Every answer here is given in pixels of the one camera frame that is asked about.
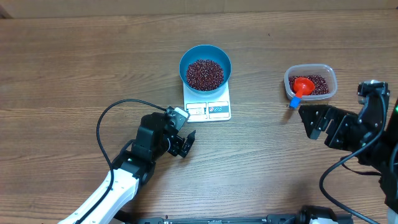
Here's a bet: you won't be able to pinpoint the red scoop blue handle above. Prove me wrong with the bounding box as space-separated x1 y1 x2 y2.
289 77 315 109

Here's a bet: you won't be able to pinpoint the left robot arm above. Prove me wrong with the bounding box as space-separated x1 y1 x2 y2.
61 108 195 224

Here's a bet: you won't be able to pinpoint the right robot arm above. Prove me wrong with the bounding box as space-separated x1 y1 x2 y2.
298 99 397 223

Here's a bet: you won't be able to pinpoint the white digital kitchen scale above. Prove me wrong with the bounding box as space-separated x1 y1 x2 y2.
183 83 231 123

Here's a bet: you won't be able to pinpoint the beans in blue bowl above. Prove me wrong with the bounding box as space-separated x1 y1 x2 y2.
185 59 224 91

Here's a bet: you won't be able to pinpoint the blue bowl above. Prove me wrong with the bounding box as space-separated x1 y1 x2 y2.
179 45 232 94

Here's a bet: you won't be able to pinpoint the red adzuki beans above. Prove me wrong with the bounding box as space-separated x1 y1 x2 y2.
289 75 330 95

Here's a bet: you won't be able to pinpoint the clear plastic container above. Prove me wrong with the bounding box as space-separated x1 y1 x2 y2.
284 63 338 101

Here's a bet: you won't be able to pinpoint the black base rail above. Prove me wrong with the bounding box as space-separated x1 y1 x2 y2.
114 205 354 224

